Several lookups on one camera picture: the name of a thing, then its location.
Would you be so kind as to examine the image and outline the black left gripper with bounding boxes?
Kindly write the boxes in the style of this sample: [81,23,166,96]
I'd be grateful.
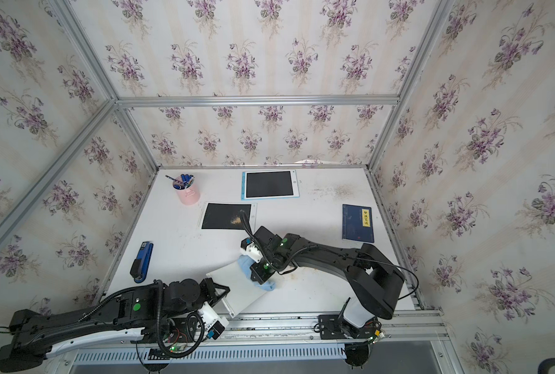
[161,280,235,324]

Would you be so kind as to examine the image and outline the light blue microfiber cloth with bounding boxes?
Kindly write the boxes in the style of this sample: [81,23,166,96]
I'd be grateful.
[237,256,276,291]

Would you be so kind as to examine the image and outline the white framed tablet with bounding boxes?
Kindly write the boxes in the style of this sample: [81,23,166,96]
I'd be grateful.
[207,256,268,318]
[201,203,257,231]

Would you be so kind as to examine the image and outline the blue framed drawing tablet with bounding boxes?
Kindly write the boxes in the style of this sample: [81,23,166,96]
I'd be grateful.
[241,170,300,200]

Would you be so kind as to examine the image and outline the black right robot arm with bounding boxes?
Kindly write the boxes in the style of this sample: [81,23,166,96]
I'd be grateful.
[240,227,415,339]

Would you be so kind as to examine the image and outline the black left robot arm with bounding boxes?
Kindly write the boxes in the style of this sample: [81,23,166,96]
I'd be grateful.
[0,277,231,373]

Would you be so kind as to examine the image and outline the small green circuit board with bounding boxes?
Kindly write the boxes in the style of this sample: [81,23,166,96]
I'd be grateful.
[147,344,189,361]

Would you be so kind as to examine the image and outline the pink pen cup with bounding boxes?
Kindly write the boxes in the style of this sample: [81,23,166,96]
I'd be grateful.
[173,182,201,206]

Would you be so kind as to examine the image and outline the dark blue book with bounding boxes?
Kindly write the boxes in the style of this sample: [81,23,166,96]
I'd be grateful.
[342,204,375,243]

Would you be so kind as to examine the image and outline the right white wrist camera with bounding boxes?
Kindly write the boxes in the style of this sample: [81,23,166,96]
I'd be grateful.
[240,238,263,263]

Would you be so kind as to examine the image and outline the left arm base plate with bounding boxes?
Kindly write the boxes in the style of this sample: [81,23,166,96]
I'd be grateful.
[162,317,200,346]

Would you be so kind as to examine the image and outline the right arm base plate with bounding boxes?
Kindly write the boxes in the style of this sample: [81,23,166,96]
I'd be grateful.
[313,314,382,340]

